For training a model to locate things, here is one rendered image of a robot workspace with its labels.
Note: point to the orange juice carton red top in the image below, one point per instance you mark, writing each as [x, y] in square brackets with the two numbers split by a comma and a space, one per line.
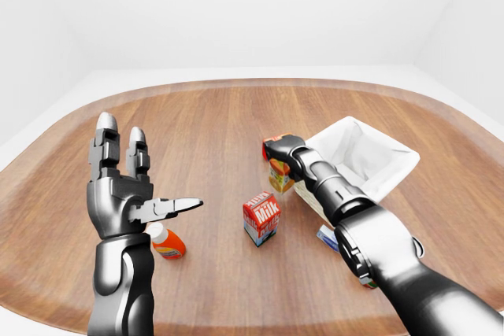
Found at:
[280, 178]

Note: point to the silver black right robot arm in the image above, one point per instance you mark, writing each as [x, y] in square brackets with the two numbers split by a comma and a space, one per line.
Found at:
[378, 249]

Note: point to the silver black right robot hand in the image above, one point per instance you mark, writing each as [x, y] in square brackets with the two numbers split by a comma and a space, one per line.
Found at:
[285, 148]

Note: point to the small red green printed box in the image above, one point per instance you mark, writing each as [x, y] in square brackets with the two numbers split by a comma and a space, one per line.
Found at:
[368, 283]

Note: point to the blue and white small box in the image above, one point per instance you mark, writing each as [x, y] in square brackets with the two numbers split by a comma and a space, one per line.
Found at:
[327, 238]

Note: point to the red milk carton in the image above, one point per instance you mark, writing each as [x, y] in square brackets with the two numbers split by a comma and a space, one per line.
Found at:
[262, 218]

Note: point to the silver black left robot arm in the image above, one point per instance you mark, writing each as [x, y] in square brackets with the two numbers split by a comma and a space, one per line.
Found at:
[118, 289]

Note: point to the white lined wicker basket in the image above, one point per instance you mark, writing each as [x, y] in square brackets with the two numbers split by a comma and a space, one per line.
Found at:
[366, 155]

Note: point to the orange bottle white cap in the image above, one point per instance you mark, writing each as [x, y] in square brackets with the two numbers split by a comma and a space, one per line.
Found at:
[170, 244]

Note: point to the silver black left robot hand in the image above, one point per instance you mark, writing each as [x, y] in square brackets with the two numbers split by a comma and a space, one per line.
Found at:
[112, 198]

